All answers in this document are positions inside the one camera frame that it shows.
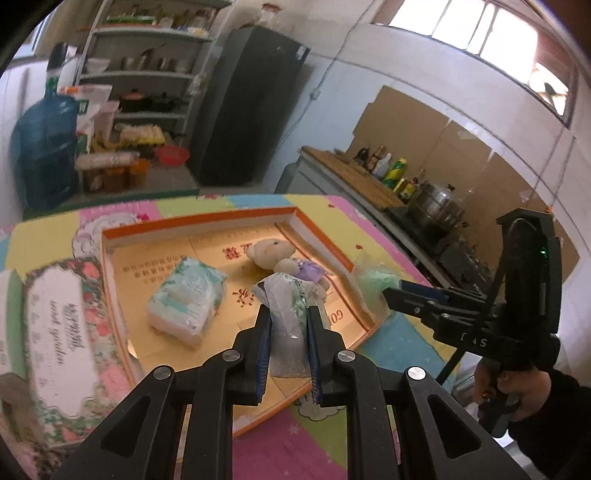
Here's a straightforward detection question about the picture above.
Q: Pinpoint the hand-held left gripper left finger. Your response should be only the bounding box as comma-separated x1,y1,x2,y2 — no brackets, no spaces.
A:
48,305,273,480

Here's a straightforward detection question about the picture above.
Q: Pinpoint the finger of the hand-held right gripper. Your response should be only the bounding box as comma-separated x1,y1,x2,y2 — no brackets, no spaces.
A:
382,288,462,329
398,279,485,302

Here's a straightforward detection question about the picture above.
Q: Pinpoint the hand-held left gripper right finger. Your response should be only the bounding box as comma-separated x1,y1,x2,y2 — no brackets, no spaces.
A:
307,305,532,480

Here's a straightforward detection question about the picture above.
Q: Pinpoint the white green plastic-wrapped pack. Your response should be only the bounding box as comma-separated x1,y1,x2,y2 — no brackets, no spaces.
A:
252,272,324,380

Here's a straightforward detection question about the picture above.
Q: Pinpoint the green cloth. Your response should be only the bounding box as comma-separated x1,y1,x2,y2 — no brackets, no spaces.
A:
351,253,402,320

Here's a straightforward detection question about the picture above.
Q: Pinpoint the orange cardboard box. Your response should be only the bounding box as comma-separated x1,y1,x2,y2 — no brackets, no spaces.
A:
99,206,393,439

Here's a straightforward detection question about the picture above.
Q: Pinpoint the person's right forearm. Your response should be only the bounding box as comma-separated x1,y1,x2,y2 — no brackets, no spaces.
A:
505,368,591,480

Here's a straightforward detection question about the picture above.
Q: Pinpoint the person's right hand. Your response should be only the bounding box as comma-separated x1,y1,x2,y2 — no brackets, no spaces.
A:
473,357,552,423

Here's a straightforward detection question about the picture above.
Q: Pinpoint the black gas stove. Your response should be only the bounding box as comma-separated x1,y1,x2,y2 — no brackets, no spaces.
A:
387,205,496,288

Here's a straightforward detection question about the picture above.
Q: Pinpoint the steel cooking pot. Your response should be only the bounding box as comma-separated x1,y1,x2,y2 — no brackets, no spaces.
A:
409,181,467,232

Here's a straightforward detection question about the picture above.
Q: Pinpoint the white green tissue pack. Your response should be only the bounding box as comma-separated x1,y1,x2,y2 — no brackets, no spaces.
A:
147,257,228,348

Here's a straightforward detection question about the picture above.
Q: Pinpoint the beige teddy bear purple dress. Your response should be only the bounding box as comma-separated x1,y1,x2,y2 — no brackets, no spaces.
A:
246,239,334,302

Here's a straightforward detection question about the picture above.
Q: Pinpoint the yellow green bottle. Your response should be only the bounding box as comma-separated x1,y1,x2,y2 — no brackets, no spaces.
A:
383,158,408,190

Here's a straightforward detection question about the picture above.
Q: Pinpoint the white bottle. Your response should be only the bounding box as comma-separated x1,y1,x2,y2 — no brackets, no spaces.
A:
372,153,393,181

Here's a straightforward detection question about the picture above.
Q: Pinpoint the wooden kitchen counter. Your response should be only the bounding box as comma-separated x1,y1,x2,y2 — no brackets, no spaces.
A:
276,146,409,217

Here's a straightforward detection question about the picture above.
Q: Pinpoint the floral tissue box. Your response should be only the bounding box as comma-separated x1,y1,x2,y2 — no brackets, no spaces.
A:
21,257,145,448

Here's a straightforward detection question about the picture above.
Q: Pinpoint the red plastic basin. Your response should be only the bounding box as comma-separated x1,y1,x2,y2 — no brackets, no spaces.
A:
156,147,190,166

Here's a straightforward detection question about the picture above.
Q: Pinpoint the row of amber jars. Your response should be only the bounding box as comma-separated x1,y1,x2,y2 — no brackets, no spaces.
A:
78,159,151,193

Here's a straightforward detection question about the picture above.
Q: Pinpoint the black refrigerator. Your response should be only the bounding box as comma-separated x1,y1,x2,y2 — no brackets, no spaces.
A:
191,25,311,188

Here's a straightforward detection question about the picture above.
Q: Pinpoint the window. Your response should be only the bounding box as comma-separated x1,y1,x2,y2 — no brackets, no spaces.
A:
387,0,574,121

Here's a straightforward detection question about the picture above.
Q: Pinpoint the black pot red lid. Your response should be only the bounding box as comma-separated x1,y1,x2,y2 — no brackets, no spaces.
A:
119,90,182,114

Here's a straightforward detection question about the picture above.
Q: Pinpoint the white food bag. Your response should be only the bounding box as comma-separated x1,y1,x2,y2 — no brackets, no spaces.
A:
75,84,122,154

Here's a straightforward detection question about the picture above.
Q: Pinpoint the blue water jug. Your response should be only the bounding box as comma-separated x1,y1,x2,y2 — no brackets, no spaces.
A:
11,41,85,210

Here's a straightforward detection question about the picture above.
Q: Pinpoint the white storage shelf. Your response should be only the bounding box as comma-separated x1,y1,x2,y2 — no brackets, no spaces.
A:
76,0,232,185

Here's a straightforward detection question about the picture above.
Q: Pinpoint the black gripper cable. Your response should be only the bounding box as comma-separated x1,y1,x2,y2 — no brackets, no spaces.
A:
435,217,522,385

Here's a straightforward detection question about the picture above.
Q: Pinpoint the cardboard wall sheet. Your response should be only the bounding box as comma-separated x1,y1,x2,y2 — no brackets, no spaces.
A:
351,85,580,283

